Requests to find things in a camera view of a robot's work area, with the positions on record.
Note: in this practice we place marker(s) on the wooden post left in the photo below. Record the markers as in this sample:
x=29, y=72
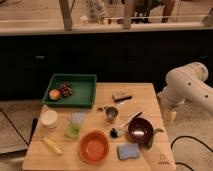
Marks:
x=66, y=16

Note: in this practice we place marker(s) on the white handled dish brush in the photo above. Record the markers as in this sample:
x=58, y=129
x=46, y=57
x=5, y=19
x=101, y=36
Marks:
x=119, y=131

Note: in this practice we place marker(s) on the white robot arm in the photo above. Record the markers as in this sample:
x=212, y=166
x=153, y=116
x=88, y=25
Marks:
x=185, y=82

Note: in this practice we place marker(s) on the white round container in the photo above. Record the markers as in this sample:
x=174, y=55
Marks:
x=49, y=119

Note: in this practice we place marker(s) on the clear green plastic cup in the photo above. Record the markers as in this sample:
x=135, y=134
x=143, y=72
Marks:
x=75, y=121

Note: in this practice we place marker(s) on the small metal cup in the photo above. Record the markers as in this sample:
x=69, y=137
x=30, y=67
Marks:
x=111, y=114

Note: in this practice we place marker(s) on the red yellow apple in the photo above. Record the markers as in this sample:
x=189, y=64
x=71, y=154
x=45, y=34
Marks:
x=55, y=94

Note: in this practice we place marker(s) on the black and tan eraser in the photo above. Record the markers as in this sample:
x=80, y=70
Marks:
x=121, y=96

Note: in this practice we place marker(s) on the wooden post right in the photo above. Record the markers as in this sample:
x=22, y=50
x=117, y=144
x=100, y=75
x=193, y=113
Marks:
x=128, y=8

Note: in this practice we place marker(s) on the green plastic tray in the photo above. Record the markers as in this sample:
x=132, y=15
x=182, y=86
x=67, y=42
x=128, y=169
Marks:
x=83, y=90

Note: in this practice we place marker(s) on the dark grape bunch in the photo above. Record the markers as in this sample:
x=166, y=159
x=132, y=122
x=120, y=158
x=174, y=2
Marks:
x=65, y=89

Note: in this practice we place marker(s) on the wooden post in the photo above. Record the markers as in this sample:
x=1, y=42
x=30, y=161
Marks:
x=66, y=16
x=128, y=8

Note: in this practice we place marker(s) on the blue sponge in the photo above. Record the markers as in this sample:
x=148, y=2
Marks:
x=128, y=151

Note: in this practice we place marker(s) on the dark maroon bowl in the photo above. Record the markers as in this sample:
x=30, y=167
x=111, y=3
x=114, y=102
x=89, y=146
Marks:
x=140, y=130

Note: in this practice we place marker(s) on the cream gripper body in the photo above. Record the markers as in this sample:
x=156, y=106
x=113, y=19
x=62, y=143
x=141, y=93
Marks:
x=168, y=116

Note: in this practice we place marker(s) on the yellow banana toy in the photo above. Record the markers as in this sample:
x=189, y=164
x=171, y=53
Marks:
x=52, y=145

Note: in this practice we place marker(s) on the orange bowl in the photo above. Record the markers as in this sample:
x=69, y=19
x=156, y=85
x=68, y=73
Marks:
x=93, y=147

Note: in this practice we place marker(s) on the green chili pepper toy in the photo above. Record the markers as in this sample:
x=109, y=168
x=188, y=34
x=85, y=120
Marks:
x=149, y=144

